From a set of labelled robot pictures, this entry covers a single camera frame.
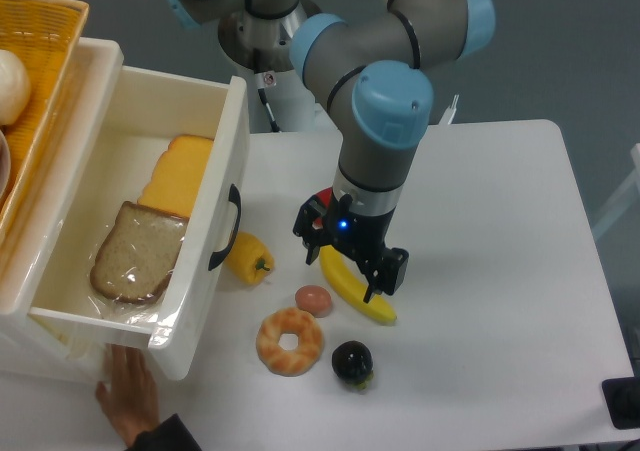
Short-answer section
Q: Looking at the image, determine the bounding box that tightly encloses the black device at edge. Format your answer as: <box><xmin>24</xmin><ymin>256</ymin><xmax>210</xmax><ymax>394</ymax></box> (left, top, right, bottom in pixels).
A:
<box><xmin>601</xmin><ymin>377</ymin><xmax>640</xmax><ymax>430</ymax></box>

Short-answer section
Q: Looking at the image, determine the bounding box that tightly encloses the yellow banana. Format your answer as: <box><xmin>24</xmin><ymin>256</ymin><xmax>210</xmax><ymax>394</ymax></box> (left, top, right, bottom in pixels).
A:
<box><xmin>319</xmin><ymin>246</ymin><xmax>397</xmax><ymax>325</ymax></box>

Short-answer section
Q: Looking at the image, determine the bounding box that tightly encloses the brown egg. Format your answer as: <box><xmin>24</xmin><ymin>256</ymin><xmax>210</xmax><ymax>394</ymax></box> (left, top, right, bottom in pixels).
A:
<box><xmin>294</xmin><ymin>285</ymin><xmax>333</xmax><ymax>317</ymax></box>

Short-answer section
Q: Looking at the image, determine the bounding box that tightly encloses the red bell pepper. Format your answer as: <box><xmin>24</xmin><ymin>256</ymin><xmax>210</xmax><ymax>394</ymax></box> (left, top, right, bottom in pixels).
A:
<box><xmin>313</xmin><ymin>187</ymin><xmax>332</xmax><ymax>229</ymax></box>

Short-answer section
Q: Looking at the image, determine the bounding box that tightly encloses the dark purple eggplant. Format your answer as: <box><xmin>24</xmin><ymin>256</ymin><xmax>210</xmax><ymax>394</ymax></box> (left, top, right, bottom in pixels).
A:
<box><xmin>331</xmin><ymin>340</ymin><xmax>374</xmax><ymax>391</ymax></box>

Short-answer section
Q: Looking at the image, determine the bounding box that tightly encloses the black drawer handle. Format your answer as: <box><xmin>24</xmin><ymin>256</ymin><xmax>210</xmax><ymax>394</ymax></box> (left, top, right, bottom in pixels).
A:
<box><xmin>208</xmin><ymin>183</ymin><xmax>242</xmax><ymax>271</ymax></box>

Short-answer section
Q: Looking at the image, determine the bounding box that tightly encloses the white plastic drawer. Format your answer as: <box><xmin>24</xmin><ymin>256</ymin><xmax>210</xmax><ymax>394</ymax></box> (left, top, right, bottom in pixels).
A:
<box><xmin>29</xmin><ymin>67</ymin><xmax>249</xmax><ymax>381</ymax></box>

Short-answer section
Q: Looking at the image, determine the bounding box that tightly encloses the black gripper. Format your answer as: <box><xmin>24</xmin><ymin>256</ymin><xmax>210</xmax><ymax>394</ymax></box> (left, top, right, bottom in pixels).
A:
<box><xmin>293</xmin><ymin>190</ymin><xmax>409</xmax><ymax>303</ymax></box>

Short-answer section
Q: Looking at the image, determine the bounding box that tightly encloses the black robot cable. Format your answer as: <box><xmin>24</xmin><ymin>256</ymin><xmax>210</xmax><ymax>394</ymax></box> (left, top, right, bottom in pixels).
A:
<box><xmin>252</xmin><ymin>48</ymin><xmax>282</xmax><ymax>133</ymax></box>

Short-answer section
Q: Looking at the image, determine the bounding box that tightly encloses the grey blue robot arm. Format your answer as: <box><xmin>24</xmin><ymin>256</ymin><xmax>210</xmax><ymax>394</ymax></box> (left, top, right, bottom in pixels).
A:
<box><xmin>168</xmin><ymin>0</ymin><xmax>496</xmax><ymax>297</ymax></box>

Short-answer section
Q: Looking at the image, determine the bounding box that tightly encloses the yellow woven basket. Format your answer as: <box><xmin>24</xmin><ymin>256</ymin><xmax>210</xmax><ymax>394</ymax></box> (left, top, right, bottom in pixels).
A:
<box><xmin>1</xmin><ymin>0</ymin><xmax>89</xmax><ymax>239</ymax></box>

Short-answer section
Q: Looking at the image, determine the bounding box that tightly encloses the white bun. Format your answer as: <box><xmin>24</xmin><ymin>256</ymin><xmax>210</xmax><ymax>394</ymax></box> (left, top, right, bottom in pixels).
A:
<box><xmin>0</xmin><ymin>50</ymin><xmax>31</xmax><ymax>126</ymax></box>

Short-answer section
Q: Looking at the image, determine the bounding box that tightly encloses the brown wrapped bread slice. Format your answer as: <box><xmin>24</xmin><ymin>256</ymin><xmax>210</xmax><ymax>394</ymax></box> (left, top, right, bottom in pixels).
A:
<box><xmin>89</xmin><ymin>201</ymin><xmax>188</xmax><ymax>305</ymax></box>

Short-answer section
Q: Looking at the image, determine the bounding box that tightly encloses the glazed orange donut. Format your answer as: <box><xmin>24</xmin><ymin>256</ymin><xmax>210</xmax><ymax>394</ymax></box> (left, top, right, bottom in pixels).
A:
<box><xmin>255</xmin><ymin>307</ymin><xmax>324</xmax><ymax>377</ymax></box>

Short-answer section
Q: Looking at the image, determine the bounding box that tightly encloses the bare human hand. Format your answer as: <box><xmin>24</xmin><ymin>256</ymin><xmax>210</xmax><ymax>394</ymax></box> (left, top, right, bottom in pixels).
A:
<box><xmin>95</xmin><ymin>345</ymin><xmax>160</xmax><ymax>448</ymax></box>

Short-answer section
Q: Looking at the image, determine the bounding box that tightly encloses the yellow bell pepper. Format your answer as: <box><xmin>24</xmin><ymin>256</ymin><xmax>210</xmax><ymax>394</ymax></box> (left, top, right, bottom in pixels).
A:
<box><xmin>224</xmin><ymin>232</ymin><xmax>275</xmax><ymax>285</ymax></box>

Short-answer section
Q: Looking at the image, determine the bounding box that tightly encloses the white drawer cabinet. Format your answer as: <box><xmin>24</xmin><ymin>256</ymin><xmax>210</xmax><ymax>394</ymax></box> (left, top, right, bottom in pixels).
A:
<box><xmin>1</xmin><ymin>38</ymin><xmax>123</xmax><ymax>382</ymax></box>

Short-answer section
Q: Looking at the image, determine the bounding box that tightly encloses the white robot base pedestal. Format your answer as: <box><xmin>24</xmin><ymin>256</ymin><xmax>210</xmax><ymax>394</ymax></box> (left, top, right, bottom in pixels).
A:
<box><xmin>217</xmin><ymin>0</ymin><xmax>326</xmax><ymax>133</ymax></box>

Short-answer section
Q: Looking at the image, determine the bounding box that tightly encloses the white frame at right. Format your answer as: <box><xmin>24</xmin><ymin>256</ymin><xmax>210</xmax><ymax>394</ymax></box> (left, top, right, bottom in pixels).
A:
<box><xmin>591</xmin><ymin>143</ymin><xmax>639</xmax><ymax>241</ymax></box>

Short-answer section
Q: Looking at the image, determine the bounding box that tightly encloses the yellow toast slice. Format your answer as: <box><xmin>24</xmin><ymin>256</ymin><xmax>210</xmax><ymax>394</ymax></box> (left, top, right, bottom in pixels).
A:
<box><xmin>137</xmin><ymin>135</ymin><xmax>214</xmax><ymax>218</ymax></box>

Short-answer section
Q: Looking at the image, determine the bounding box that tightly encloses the dark sleeved forearm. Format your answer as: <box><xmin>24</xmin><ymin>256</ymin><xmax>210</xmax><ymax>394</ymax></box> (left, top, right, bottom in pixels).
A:
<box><xmin>126</xmin><ymin>414</ymin><xmax>202</xmax><ymax>451</ymax></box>

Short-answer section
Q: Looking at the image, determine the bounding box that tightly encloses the white bracket behind table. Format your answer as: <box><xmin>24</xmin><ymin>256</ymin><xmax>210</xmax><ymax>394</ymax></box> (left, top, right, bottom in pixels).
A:
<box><xmin>438</xmin><ymin>94</ymin><xmax>460</xmax><ymax>125</ymax></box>

